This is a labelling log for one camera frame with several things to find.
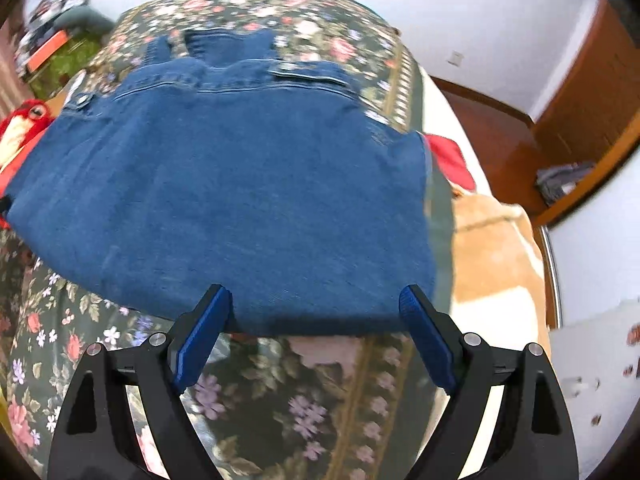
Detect blue denim jacket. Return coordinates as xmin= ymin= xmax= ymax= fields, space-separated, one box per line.
xmin=4 ymin=29 xmax=441 ymax=338

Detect frosted sliding wardrobe door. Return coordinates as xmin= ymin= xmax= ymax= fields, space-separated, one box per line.
xmin=530 ymin=110 xmax=640 ymax=331

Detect pile of mixed clothes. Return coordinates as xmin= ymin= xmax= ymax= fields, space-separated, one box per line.
xmin=15 ymin=0 xmax=93 ymax=78

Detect floral blanket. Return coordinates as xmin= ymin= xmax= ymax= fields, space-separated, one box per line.
xmin=0 ymin=0 xmax=453 ymax=480

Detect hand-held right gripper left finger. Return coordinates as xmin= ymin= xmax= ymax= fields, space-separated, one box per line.
xmin=47 ymin=284 xmax=235 ymax=480

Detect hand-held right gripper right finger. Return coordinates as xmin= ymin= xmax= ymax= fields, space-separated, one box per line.
xmin=399 ymin=284 xmax=581 ymax=480

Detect red plush toy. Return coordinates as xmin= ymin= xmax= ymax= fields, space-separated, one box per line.
xmin=0 ymin=99 xmax=56 ymax=161

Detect green patterned box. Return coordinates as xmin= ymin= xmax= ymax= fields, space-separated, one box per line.
xmin=30 ymin=35 xmax=103 ymax=101

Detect grey pillow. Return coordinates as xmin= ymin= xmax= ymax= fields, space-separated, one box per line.
xmin=52 ymin=7 xmax=116 ymax=36

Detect grey folded clothes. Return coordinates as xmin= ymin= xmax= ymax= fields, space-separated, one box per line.
xmin=535 ymin=161 xmax=596 ymax=206

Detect white appliance with stickers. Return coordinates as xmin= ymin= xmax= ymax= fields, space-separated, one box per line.
xmin=547 ymin=297 xmax=640 ymax=461

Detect orange box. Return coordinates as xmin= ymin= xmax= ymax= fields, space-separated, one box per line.
xmin=27 ymin=30 xmax=68 ymax=72

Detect beige blanket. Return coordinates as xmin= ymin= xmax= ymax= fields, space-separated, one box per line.
xmin=447 ymin=192 xmax=546 ymax=331

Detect wooden door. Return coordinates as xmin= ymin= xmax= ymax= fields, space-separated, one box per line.
xmin=531 ymin=0 xmax=640 ymax=166

